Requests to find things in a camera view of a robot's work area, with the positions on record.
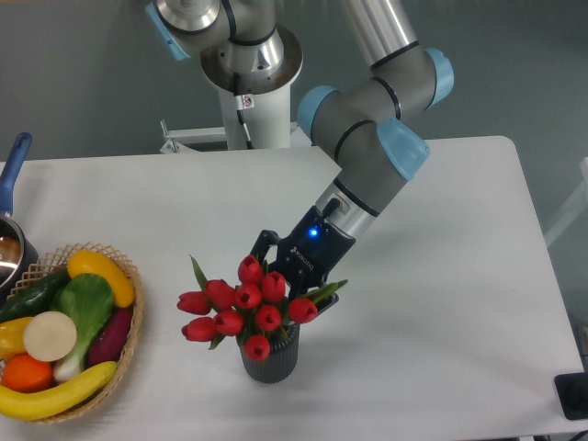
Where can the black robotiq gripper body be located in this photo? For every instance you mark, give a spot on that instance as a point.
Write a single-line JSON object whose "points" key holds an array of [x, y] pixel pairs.
{"points": [[314, 247]]}

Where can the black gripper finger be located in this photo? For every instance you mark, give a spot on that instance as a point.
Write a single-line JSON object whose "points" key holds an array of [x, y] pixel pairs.
{"points": [[264, 242], [323, 298]]}

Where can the red tulip bouquet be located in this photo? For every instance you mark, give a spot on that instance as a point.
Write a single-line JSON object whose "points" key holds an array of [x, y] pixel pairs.
{"points": [[256, 312]]}

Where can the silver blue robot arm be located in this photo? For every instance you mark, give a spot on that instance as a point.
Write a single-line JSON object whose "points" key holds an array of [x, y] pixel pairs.
{"points": [[252, 61]]}

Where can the dark grey ribbed vase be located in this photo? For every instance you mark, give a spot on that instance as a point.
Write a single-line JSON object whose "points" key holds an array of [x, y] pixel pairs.
{"points": [[282, 357]]}

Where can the green bok choy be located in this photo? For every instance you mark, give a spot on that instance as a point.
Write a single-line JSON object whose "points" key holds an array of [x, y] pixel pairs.
{"points": [[88, 301]]}

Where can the purple sweet potato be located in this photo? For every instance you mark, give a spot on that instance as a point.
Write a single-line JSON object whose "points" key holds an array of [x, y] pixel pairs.
{"points": [[111, 340]]}

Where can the woven wicker basket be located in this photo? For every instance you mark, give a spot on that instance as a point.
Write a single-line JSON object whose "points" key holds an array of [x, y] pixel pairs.
{"points": [[56, 261]]}

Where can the green cucumber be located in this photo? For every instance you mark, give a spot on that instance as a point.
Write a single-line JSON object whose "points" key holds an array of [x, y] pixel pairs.
{"points": [[36, 298]]}

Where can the black device at table edge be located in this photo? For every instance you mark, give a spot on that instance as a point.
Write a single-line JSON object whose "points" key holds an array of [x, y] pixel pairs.
{"points": [[572, 393]]}

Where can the yellow bell pepper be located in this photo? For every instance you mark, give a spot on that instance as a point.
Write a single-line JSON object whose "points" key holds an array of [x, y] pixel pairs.
{"points": [[11, 337]]}

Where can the orange fruit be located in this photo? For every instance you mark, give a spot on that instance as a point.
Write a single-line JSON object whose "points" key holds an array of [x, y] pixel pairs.
{"points": [[26, 374]]}

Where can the yellow banana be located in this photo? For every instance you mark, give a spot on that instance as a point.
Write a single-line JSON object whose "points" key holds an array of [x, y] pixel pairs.
{"points": [[47, 403]]}

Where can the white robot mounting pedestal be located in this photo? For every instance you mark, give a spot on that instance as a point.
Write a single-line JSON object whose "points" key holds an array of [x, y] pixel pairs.
{"points": [[262, 121]]}

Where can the blue handled saucepan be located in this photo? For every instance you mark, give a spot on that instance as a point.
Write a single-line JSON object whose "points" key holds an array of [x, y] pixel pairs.
{"points": [[17, 253]]}

